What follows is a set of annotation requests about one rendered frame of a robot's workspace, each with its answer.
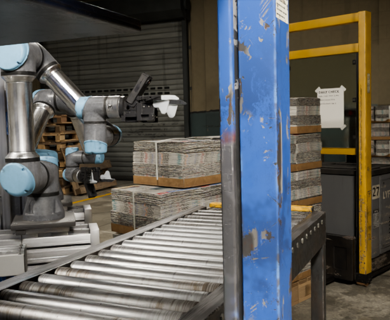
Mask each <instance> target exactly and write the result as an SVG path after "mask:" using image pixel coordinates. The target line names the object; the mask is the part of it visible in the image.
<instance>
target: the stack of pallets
mask: <svg viewBox="0 0 390 320"><path fill-rule="evenodd" d="M53 118H56V119H57V123H54V122H53ZM52 126H54V127H55V130H53V131H48V127H52ZM66 126H72V130H67V127H66ZM65 135H69V137H68V138H65ZM48 136H53V138H48ZM67 143H73V144H74V145H81V144H80V142H79V139H78V137H77V134H76V131H75V129H74V127H73V124H72V122H71V119H70V118H69V117H68V116H67V115H54V116H53V117H52V118H51V119H49V120H48V122H47V125H46V127H45V129H44V131H43V134H42V136H41V139H40V141H39V143H38V145H37V148H36V149H47V150H54V151H55V152H57V154H58V160H59V162H58V170H59V183H60V186H61V188H62V191H63V193H64V195H67V194H72V193H73V190H72V191H69V190H70V189H72V187H73V186H72V185H71V183H70V182H69V181H66V180H64V178H63V175H62V174H63V172H64V170H65V169H66V165H65V164H64V162H65V160H64V157H62V153H61V151H60V148H62V147H66V146H68V144H67ZM50 145H56V146H55V147H50Z"/></svg>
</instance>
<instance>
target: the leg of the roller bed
mask: <svg viewBox="0 0 390 320"><path fill-rule="evenodd" d="M311 320H326V243H325V244H324V245H323V246H322V247H321V248H320V249H319V251H318V252H317V253H316V254H315V256H313V257H312V258H311Z"/></svg>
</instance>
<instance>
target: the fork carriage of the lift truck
mask: <svg viewBox="0 0 390 320"><path fill-rule="evenodd" d="M326 273H329V274H333V275H334V278H338V279H344V280H348V281H353V280H356V237H354V236H345V235H340V234H331V233H326Z"/></svg>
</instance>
